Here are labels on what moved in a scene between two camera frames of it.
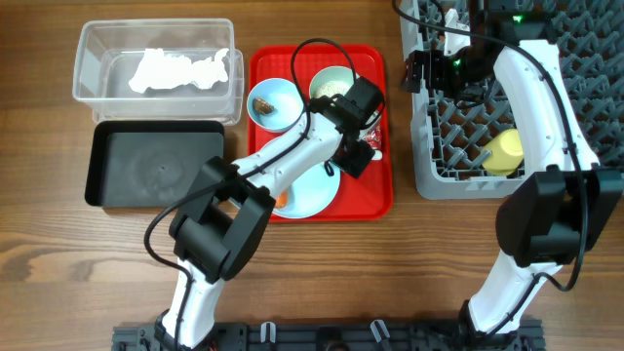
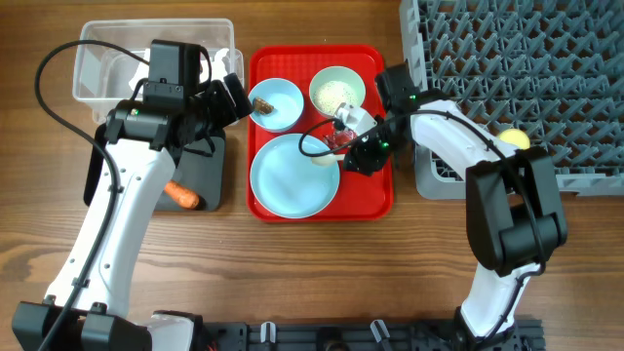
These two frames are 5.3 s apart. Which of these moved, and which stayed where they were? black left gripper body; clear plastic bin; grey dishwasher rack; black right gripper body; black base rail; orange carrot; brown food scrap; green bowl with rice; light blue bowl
Moved: black left gripper body; orange carrot; black right gripper body
Stayed: grey dishwasher rack; brown food scrap; green bowl with rice; clear plastic bin; black base rail; light blue bowl
